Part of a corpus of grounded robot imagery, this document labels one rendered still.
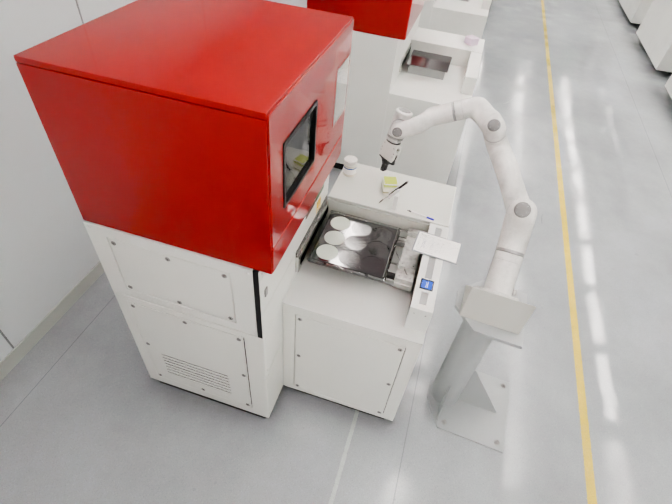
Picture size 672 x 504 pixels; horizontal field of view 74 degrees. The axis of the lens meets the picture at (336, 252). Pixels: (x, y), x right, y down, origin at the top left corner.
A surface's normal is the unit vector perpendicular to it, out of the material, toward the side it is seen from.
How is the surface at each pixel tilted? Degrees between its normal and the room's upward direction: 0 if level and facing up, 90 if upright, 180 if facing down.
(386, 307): 0
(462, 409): 0
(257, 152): 90
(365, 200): 0
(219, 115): 90
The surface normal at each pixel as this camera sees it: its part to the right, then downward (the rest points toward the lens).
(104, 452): 0.08, -0.70
